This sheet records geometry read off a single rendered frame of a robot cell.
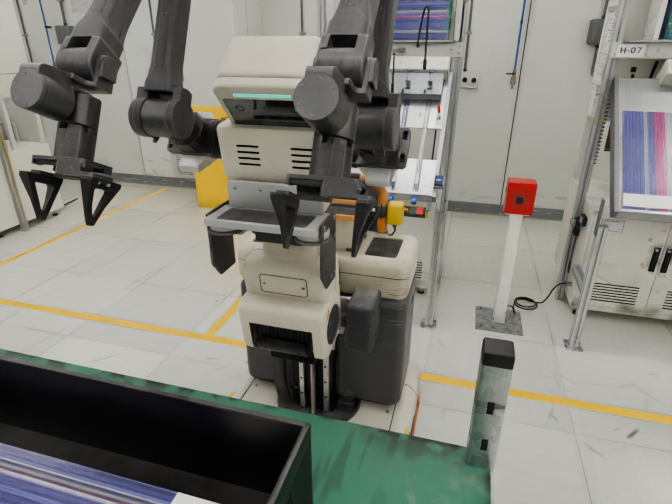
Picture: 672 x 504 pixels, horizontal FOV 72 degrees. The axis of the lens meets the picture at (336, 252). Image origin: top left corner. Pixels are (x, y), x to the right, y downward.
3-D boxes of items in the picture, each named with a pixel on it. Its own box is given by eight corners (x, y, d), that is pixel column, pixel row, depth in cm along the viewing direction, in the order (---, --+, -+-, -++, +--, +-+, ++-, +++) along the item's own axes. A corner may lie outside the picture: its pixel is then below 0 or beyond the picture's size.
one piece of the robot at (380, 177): (375, 168, 105) (375, 118, 99) (397, 170, 103) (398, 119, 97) (365, 186, 96) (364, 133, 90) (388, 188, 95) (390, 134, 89)
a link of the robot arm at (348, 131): (363, 107, 66) (325, 105, 67) (353, 88, 59) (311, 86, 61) (357, 155, 66) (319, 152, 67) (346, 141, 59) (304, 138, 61)
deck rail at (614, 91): (614, 218, 204) (619, 211, 198) (609, 217, 204) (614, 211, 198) (614, 85, 226) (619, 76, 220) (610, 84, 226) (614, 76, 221)
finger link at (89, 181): (84, 224, 69) (93, 162, 70) (46, 220, 71) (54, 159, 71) (117, 229, 76) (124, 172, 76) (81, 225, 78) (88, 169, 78)
